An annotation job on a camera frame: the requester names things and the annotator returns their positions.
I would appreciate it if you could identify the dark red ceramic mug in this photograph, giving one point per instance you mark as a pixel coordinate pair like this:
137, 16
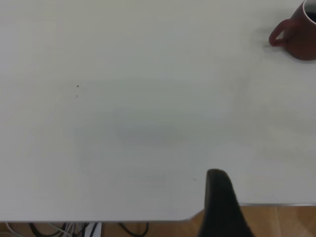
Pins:
302, 39

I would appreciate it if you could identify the white power strip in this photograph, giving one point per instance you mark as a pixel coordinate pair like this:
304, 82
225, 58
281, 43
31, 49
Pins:
95, 229

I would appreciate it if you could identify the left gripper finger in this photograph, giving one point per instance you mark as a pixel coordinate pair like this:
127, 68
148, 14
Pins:
221, 207

